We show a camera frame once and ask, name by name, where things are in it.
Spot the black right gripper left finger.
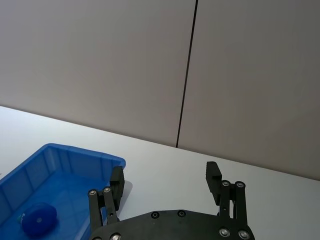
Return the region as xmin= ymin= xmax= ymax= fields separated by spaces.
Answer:
xmin=87 ymin=165 xmax=125 ymax=228

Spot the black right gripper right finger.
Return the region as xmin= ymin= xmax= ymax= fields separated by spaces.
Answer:
xmin=205 ymin=161 xmax=249 ymax=226

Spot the blue plastic bin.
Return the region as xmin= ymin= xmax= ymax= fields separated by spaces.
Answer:
xmin=0 ymin=142 xmax=127 ymax=240

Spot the blue round cap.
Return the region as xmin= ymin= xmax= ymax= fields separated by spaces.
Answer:
xmin=20 ymin=202 xmax=58 ymax=236

